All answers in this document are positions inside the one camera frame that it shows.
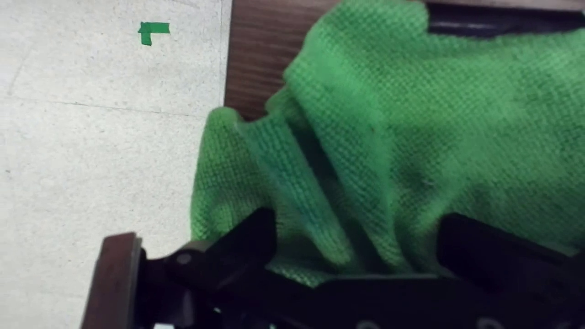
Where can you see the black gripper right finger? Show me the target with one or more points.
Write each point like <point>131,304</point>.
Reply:
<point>504,256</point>

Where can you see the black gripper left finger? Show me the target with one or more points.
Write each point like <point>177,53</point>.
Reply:
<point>234,244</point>

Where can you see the green microfibre cloth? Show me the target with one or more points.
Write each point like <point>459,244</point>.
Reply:
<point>426,121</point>

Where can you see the green floor tape mark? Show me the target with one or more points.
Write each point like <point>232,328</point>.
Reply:
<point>148,31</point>

